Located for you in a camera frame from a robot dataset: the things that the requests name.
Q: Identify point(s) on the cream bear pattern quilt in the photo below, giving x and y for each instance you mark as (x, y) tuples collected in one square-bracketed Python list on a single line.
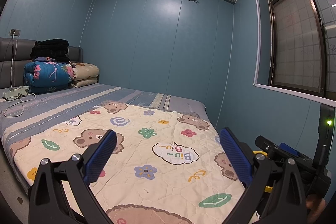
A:
[(167, 167)]

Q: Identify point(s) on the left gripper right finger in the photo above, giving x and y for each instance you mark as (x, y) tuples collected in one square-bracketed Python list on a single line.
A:
[(286, 202)]

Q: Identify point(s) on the beige folded pillow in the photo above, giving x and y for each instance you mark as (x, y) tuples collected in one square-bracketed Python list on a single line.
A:
[(84, 74)]

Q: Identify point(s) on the grey padded headboard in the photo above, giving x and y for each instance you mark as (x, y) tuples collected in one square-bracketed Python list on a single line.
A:
[(15, 53)]

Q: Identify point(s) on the white framed window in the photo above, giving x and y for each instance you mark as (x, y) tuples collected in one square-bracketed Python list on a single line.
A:
[(296, 48)]

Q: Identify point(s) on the black clothing pile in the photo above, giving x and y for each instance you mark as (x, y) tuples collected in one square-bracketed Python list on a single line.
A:
[(56, 49)]

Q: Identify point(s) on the green small cloth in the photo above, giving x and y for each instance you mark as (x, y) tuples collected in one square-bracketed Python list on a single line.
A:
[(16, 93)]

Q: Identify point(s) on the wall power socket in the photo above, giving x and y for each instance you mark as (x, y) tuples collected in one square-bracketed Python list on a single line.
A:
[(14, 32)]

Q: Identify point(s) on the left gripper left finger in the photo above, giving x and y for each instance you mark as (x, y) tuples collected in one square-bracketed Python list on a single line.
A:
[(61, 192)]

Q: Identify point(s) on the blue floral folded blanket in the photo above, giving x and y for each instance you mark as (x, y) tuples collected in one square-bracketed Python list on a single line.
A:
[(47, 76)]

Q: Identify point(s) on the person right hand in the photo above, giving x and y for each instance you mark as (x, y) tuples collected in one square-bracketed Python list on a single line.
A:
[(316, 206)]

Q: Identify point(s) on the yellow rimmed black trash bin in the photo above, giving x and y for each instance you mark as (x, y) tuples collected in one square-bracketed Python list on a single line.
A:
[(268, 189)]

